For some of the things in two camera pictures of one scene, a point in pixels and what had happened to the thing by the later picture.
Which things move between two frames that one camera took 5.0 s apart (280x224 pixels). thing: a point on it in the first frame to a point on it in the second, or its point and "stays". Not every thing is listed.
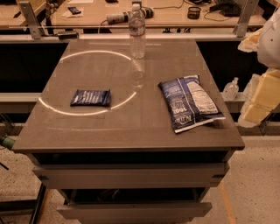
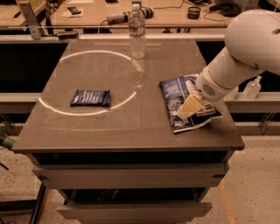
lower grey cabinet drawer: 136,212 stays
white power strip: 124,17 stays
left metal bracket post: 28,12 stays
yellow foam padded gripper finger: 261,96 to 190,106
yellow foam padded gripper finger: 250,43 to 190,86
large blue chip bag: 189,105 stays
